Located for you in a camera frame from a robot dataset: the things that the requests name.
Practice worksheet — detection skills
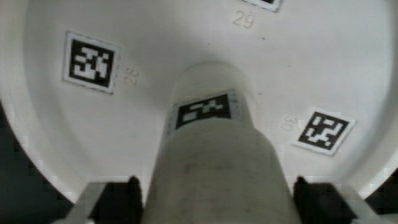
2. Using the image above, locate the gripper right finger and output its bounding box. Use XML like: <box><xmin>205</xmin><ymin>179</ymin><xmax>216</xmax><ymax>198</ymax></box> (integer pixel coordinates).
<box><xmin>291</xmin><ymin>175</ymin><xmax>398</xmax><ymax>224</ymax></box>

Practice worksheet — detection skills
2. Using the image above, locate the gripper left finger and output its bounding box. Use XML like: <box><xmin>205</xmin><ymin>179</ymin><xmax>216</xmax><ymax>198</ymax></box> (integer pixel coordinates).
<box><xmin>54</xmin><ymin>175</ymin><xmax>145</xmax><ymax>224</ymax></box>

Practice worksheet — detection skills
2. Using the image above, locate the white table leg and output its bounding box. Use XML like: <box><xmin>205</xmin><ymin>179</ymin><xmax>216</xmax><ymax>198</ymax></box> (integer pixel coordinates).
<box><xmin>141</xmin><ymin>62</ymin><xmax>300</xmax><ymax>224</ymax></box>

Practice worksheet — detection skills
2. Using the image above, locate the white round table top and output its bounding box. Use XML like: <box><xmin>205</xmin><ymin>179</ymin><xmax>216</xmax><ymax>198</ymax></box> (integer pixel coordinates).
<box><xmin>0</xmin><ymin>0</ymin><xmax>398</xmax><ymax>204</ymax></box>

